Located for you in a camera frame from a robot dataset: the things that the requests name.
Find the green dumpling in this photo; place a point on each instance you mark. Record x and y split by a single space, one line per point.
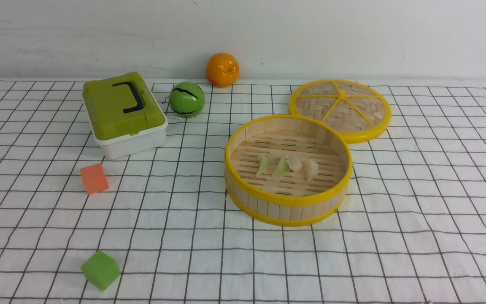
263 166
282 169

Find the pink dumpling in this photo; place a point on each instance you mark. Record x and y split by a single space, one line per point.
294 162
311 168

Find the bamboo steamer tray yellow rim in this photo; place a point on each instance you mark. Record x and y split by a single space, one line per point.
290 201

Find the bamboo steamer lid yellow rim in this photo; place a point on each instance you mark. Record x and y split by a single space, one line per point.
355 111

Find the green watermelon toy ball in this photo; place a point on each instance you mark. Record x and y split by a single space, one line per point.
186 99

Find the orange toy fruit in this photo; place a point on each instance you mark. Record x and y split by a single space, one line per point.
222 70

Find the green and white lunch box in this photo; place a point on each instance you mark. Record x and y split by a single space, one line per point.
124 116

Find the orange foam cube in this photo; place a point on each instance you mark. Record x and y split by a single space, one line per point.
94 179

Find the green foam cube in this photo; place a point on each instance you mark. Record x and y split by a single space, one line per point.
101 270

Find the white grid tablecloth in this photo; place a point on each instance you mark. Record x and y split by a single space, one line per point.
411 230

